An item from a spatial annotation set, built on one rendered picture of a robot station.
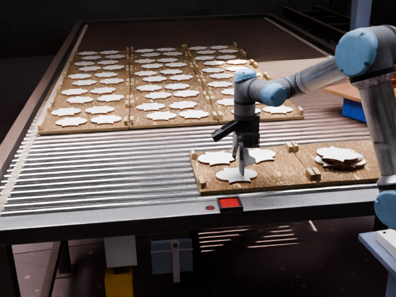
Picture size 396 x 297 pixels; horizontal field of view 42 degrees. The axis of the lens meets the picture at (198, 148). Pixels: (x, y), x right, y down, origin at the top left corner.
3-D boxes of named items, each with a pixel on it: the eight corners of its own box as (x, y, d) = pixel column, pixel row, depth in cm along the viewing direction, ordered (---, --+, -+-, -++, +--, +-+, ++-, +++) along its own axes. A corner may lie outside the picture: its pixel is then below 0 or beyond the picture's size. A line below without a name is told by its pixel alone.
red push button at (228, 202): (240, 210, 170) (240, 206, 169) (222, 211, 169) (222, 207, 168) (237, 201, 175) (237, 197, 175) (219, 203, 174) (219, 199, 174)
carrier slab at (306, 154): (427, 178, 187) (428, 174, 187) (316, 186, 183) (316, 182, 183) (383, 142, 220) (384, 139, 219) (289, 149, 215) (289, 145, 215)
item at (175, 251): (194, 281, 174) (192, 235, 167) (152, 286, 172) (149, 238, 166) (190, 263, 184) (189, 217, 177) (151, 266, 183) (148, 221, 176)
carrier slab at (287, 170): (316, 186, 183) (316, 182, 182) (200, 195, 178) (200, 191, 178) (287, 149, 215) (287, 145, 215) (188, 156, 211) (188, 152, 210)
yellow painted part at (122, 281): (133, 299, 175) (128, 238, 166) (106, 302, 174) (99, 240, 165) (133, 284, 182) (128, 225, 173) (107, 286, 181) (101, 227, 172)
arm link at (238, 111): (236, 105, 174) (231, 98, 182) (235, 118, 176) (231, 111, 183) (257, 105, 175) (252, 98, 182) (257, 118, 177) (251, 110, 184)
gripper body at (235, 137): (259, 149, 181) (261, 116, 177) (235, 151, 180) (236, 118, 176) (254, 142, 188) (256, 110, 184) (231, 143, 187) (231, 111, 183)
